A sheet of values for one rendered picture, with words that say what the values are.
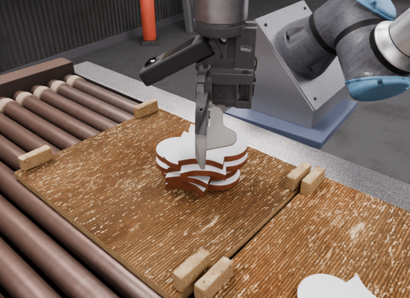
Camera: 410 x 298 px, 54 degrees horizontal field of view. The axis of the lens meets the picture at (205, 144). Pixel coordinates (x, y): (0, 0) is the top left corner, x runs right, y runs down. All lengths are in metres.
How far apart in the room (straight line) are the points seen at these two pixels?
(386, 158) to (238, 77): 2.17
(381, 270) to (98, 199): 0.43
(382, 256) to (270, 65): 0.56
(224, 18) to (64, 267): 0.40
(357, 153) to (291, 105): 1.67
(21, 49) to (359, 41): 3.35
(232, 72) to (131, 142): 0.33
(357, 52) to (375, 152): 1.86
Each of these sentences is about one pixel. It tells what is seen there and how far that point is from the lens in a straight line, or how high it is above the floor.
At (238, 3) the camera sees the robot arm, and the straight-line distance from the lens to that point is 0.54.
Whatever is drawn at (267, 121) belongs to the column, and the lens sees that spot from 1.03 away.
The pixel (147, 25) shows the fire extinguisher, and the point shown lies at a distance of 4.39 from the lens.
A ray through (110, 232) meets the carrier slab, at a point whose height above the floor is 0.94.
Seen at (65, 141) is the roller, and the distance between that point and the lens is 0.90.
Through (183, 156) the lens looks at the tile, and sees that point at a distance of 0.62.
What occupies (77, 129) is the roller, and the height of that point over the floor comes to 0.91.
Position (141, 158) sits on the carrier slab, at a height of 0.94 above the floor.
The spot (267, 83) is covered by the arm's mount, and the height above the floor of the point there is 0.96.
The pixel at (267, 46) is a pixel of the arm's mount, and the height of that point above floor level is 1.05.
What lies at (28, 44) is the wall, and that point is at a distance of 3.96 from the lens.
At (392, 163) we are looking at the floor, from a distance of 2.64.
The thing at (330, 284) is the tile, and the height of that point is 0.95.
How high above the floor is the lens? 1.36
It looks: 32 degrees down
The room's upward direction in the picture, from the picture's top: straight up
